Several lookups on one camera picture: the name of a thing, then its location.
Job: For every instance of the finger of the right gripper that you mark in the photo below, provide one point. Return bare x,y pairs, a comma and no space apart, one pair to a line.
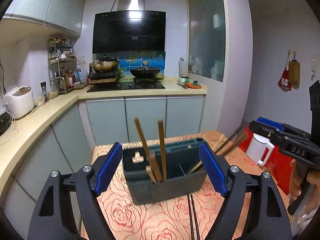
264,130
271,123

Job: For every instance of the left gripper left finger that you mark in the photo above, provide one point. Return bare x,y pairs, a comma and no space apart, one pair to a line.
67,197

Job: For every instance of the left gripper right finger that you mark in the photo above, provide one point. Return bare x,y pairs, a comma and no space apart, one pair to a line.
266,216

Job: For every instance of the black chopstick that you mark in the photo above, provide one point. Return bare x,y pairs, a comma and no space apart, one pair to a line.
195,218
190,218

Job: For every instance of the tan wooden chopstick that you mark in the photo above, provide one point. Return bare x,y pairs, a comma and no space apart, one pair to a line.
162,148

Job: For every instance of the brown wooden chopstick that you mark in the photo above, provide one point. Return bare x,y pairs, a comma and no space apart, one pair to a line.
141,135

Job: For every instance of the pale bamboo chopstick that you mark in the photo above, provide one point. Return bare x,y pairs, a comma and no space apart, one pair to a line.
195,167

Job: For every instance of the dark brown chopstick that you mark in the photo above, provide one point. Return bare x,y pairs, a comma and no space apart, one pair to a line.
155,166

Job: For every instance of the red plastic chair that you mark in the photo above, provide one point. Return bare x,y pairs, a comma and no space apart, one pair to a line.
278,164

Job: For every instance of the red hanging cloth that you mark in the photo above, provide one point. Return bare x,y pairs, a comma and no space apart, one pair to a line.
283,83

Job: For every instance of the brown hanging board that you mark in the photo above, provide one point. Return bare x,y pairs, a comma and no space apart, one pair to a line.
294,72

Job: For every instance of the rose pattern tablecloth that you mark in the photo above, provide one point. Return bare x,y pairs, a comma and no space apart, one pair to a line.
168,219

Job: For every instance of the orange cloth on counter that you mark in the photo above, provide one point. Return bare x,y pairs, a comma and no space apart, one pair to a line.
192,86

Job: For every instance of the white plastic bottle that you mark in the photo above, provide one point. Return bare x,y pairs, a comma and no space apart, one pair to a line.
183,68

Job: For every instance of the black countertop appliance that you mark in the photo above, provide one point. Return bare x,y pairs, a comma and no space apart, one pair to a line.
5,121

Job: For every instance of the frosted glass window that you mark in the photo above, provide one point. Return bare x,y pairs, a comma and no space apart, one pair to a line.
207,38

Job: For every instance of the white rice cooker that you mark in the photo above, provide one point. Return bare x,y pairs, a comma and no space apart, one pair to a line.
19,101

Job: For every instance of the black glass cooktop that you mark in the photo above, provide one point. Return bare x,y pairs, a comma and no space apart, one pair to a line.
125,86

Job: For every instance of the small dark bottle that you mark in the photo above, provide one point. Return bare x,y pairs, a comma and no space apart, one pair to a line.
44,91

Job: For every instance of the black wok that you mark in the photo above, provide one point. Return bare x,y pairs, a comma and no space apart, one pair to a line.
145,72

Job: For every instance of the metal spice rack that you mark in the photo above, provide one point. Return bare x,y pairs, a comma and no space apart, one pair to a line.
61,64

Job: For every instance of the bronze cooking pot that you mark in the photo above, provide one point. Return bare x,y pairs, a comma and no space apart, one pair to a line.
104,64

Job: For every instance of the black range hood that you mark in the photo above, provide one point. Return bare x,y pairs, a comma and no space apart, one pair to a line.
134,30

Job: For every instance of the upper wall cabinets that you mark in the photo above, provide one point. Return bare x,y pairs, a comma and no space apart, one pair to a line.
65,15

